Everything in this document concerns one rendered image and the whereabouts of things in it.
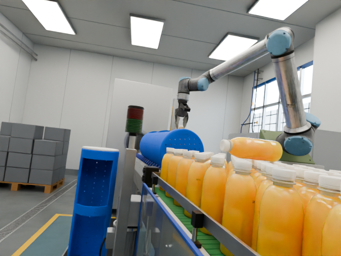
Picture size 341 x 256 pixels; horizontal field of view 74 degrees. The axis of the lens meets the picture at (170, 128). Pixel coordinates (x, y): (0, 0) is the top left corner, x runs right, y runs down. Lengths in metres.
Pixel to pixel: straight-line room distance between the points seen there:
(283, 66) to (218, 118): 5.63
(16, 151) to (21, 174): 0.42
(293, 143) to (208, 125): 5.38
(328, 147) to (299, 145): 1.34
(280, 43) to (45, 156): 4.19
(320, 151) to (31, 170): 4.42
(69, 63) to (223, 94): 4.49
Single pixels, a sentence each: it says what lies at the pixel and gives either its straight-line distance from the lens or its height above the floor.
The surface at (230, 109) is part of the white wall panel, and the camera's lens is 7.10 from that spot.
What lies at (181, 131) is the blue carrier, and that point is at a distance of 1.37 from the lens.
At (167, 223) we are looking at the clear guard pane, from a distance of 0.64.
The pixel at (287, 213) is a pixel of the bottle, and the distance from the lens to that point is 0.45.
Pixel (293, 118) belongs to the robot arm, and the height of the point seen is 1.36.
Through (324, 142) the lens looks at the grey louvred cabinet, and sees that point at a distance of 2.82.
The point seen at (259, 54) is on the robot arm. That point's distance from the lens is 1.56.
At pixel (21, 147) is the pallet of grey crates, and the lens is 4.85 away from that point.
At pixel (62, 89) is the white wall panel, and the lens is 6.88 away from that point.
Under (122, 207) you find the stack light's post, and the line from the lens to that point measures 0.88.
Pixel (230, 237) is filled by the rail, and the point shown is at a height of 0.97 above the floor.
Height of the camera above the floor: 1.14
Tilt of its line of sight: 4 degrees up
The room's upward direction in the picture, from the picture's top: 6 degrees clockwise
